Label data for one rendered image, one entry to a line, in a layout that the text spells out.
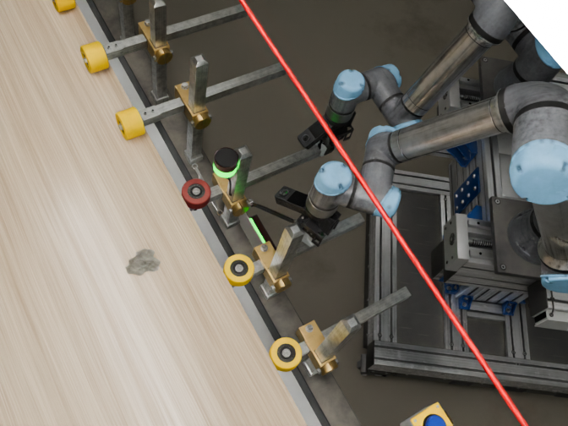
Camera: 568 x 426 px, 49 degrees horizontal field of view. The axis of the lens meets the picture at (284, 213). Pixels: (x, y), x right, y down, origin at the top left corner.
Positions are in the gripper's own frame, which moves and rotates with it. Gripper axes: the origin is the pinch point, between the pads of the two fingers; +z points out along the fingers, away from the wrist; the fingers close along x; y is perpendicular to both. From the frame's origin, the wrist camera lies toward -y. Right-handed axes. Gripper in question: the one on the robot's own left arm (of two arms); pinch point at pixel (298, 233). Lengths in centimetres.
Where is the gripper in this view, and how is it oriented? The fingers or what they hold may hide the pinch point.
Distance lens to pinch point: 165.3
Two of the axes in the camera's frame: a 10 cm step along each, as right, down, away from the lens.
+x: 6.4, -6.4, 4.3
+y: 7.5, 6.3, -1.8
